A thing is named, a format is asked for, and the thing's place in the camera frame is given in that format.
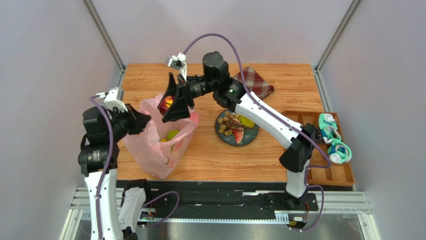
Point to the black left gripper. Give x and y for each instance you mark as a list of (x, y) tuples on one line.
[(138, 120)]

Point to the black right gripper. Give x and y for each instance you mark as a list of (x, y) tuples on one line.
[(183, 94)]

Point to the red fake apple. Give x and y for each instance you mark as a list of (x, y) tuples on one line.
[(165, 104)]

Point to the pink plastic bag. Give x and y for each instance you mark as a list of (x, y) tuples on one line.
[(160, 158)]

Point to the fake grape bunch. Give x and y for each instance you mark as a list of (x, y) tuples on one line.
[(229, 123)]

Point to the fake watermelon slice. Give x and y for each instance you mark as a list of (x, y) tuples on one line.
[(238, 134)]

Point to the yellow green fake mango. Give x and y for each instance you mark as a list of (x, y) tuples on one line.
[(247, 123)]

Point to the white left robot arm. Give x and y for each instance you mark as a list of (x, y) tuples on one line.
[(110, 219)]

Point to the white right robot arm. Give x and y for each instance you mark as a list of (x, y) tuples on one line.
[(229, 93)]

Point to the green fake fruit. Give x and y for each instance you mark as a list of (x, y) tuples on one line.
[(171, 134)]

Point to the red plaid cloth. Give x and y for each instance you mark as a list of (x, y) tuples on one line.
[(255, 82)]

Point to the upper green white sock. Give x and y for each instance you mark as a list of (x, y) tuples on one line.
[(328, 128)]

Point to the green white sock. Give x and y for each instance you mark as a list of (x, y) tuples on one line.
[(328, 128), (339, 152)]

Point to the lower green white sock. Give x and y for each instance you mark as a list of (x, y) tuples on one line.
[(339, 152)]

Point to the wooden compartment tray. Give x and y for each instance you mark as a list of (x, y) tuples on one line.
[(340, 175)]

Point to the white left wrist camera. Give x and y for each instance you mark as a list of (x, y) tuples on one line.
[(113, 99)]

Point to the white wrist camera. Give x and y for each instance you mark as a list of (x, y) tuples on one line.
[(113, 99), (178, 62)]

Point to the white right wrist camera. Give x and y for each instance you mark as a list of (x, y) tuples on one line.
[(178, 62)]

